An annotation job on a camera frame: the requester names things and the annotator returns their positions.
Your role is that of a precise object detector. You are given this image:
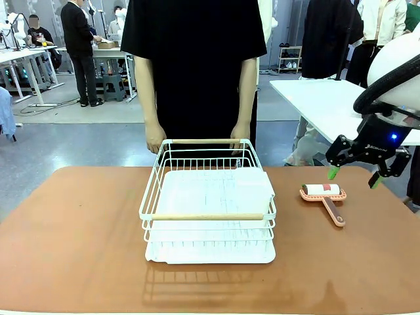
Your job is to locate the grey plastic step stool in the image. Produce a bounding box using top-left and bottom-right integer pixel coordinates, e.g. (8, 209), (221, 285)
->
(102, 73), (127, 102)

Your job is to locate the standing bystander in black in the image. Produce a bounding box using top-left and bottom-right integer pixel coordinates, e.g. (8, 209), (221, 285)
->
(60, 0), (104, 108)

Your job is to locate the person's left hand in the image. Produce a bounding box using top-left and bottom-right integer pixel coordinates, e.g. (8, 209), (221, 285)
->
(229, 123), (251, 156)

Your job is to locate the white side table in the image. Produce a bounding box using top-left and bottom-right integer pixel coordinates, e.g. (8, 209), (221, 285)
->
(269, 78), (420, 147)

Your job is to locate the white wire dish rack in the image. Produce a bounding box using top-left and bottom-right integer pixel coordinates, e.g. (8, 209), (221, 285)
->
(138, 138), (278, 252)

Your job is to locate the white desk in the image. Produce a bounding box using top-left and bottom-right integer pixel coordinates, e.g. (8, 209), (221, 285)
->
(55, 46), (138, 99)
(0, 45), (66, 108)

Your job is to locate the bystander in green shirt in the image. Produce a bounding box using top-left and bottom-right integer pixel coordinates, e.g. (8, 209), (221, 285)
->
(404, 0), (420, 34)

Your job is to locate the bystander in pale shirt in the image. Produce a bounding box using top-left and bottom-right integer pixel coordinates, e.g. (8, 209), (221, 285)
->
(108, 6), (127, 41)

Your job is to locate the bystander in dark trousers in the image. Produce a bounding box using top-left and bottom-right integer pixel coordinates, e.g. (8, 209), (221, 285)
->
(402, 154), (420, 211)

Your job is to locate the white plastic utensil holder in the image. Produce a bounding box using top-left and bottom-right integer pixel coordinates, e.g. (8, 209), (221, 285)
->
(233, 167), (276, 216)

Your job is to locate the person's left forearm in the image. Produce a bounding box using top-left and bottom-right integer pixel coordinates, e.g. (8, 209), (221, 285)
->
(237, 57), (259, 128)

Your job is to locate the black floor cable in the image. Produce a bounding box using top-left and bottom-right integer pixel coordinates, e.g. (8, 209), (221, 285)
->
(18, 97), (80, 116)

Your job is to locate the thick black cable hose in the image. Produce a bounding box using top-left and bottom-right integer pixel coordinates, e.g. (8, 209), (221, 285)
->
(353, 54), (420, 116)

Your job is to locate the person's right forearm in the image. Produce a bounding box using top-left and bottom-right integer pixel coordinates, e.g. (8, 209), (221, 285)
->
(133, 55), (162, 128)

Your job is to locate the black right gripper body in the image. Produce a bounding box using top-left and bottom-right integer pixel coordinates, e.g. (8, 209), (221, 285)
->
(347, 114), (411, 163)

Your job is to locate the person in black t-shirt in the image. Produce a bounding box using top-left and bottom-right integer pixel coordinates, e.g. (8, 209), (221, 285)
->
(120, 0), (268, 167)

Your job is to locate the white shoe rack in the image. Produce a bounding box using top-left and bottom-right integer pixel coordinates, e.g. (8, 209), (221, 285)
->
(278, 45), (303, 75)

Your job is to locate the person's right hand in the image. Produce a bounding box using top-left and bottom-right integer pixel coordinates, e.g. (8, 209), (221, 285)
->
(145, 123), (167, 156)

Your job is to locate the seated bystander in black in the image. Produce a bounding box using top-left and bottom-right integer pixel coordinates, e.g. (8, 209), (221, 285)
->
(27, 14), (55, 47)

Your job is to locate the blue cloth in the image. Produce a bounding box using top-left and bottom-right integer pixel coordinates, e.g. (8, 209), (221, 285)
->
(0, 86), (17, 142)

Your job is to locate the pink lint roller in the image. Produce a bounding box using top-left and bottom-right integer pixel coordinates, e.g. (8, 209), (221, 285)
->
(299, 183), (348, 228)

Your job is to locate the white ribbed drain tray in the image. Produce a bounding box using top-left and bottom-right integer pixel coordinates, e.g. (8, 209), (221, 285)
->
(144, 168), (277, 265)

